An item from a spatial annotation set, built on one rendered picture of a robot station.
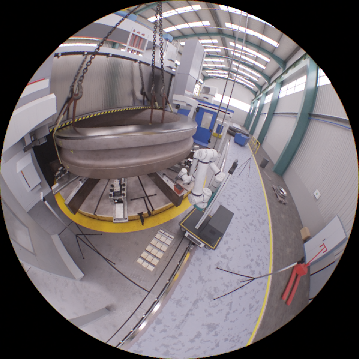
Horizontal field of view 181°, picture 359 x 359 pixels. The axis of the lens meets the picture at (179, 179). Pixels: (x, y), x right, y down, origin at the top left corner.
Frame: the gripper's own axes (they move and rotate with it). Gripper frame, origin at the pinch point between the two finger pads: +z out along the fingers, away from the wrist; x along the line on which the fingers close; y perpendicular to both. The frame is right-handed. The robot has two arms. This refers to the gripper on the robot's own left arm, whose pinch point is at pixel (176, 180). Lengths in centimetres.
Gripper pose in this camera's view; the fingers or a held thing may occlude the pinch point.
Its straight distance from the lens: 193.0
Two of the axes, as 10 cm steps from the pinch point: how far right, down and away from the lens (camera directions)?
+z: -3.6, 4.3, 8.3
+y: -5.6, -8.1, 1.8
